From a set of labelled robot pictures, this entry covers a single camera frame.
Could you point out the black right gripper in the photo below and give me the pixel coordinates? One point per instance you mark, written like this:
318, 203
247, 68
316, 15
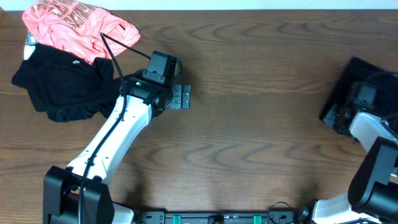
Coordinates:
329, 119

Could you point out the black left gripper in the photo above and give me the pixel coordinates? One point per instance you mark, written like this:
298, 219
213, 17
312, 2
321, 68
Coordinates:
176, 102

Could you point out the black knit skirt with buttons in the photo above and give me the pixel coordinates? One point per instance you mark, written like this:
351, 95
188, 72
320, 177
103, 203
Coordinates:
358, 70

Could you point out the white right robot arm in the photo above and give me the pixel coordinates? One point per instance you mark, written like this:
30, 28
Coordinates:
371, 197

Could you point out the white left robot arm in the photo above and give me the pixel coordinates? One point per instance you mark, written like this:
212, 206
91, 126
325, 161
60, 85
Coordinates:
80, 193

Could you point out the black t-shirt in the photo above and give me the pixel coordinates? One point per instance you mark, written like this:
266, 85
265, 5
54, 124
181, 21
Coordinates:
65, 86

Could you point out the pink t-shirt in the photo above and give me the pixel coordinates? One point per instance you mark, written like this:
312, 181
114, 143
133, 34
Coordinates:
75, 27

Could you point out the white garment under pile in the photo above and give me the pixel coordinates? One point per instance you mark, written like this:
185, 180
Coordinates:
29, 47

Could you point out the black mounting rail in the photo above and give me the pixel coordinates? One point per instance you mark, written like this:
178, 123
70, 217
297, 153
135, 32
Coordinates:
278, 213

